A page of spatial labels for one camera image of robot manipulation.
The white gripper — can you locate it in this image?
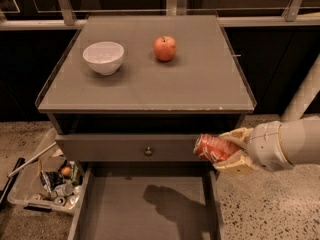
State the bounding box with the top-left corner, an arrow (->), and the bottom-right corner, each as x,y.
213,121 -> 293,175

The red coke can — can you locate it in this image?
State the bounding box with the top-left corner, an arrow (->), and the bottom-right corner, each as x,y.
193,134 -> 240,163

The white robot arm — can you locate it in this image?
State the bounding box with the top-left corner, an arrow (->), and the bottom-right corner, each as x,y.
214,116 -> 320,174

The top drawer with knob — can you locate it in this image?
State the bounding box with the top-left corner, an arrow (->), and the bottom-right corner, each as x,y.
56,134 -> 198,162

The grey drawer cabinet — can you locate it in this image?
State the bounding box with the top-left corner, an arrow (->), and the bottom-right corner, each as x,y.
34,14 -> 258,240

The open middle drawer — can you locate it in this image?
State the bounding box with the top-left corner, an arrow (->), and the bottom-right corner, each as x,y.
67,162 -> 226,240

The white diagonal pole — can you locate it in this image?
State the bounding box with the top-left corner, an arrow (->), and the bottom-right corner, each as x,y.
281,54 -> 320,121

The red apple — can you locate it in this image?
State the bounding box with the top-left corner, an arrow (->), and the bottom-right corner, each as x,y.
153,36 -> 177,62

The metal window railing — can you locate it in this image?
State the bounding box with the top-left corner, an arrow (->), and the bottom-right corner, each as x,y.
0,0 -> 320,30

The white bowl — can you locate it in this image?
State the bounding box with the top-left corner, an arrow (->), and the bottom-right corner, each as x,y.
82,41 -> 124,75

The small orange fruit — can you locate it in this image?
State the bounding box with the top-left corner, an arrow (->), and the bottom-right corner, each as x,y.
60,166 -> 72,177

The clear plastic bin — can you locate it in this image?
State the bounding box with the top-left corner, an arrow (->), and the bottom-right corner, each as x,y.
7,129 -> 82,214

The crumpled snack bag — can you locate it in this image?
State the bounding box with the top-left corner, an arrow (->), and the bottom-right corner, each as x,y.
40,171 -> 65,193

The black flat bar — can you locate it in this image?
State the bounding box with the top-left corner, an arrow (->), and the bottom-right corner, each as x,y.
0,157 -> 25,210

